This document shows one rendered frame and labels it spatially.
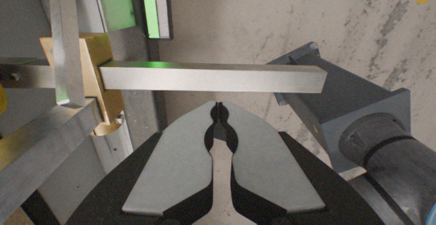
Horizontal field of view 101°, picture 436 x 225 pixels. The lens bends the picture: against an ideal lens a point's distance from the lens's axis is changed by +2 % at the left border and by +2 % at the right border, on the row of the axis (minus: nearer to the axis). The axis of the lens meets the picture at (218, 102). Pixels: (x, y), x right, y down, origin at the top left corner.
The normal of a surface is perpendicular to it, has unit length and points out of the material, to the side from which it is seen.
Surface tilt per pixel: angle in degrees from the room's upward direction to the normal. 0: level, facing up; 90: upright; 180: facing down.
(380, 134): 70
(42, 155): 90
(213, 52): 0
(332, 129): 0
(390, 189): 81
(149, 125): 0
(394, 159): 90
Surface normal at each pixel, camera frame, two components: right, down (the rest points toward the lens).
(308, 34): 0.02, 0.47
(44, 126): 0.03, -0.88
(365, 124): -0.57, -0.49
